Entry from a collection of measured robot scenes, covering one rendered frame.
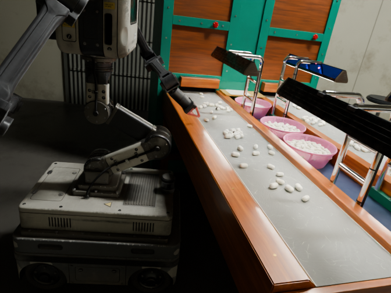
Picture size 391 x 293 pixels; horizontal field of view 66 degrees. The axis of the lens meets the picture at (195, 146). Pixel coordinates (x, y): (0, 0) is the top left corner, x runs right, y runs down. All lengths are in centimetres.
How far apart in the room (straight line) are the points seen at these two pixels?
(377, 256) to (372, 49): 398
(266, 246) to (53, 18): 80
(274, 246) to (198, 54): 174
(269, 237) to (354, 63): 401
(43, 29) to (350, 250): 101
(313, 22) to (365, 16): 205
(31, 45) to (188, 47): 161
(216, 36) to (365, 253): 179
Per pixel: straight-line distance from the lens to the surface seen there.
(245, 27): 244
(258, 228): 92
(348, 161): 164
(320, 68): 206
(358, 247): 104
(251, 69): 162
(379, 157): 115
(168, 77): 149
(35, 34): 86
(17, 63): 82
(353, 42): 467
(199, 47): 234
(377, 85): 500
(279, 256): 85
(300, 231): 101
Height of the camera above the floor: 131
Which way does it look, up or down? 24 degrees down
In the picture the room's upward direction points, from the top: 7 degrees clockwise
